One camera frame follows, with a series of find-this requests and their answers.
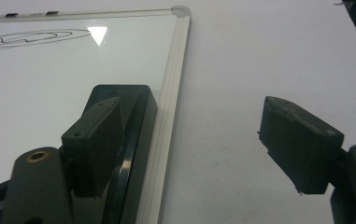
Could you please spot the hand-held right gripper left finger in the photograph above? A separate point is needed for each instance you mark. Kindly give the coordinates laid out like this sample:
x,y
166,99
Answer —
x,y
94,146

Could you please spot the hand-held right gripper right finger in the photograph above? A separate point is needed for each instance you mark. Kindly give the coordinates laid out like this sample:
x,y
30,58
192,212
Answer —
x,y
300,146

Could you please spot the black whiteboard eraser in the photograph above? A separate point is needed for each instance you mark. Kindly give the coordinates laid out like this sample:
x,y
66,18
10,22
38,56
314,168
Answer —
x,y
141,124

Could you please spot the whiteboard with aluminium frame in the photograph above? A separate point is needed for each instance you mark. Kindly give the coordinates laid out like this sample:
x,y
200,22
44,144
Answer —
x,y
41,93

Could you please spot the small whiteboard frame clip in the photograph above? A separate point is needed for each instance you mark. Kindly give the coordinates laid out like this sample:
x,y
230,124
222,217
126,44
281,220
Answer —
x,y
11,15
52,13

